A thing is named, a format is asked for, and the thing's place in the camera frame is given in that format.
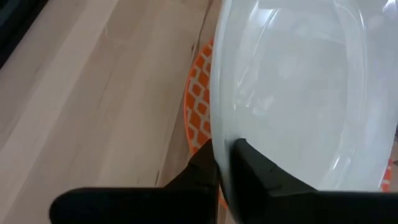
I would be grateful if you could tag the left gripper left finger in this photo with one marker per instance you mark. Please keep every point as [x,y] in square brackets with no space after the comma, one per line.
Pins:
[140,205]

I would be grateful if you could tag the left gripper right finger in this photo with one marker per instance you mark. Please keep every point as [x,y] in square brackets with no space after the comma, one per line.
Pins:
[280,202]

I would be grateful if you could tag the plain white round plate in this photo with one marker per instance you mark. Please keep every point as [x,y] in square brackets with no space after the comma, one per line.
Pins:
[295,93]

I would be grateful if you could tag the orange patterned round plate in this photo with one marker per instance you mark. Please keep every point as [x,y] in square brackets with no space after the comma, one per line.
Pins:
[199,105]

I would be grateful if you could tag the black metal rig frame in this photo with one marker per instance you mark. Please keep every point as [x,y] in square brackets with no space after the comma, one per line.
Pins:
[12,31]

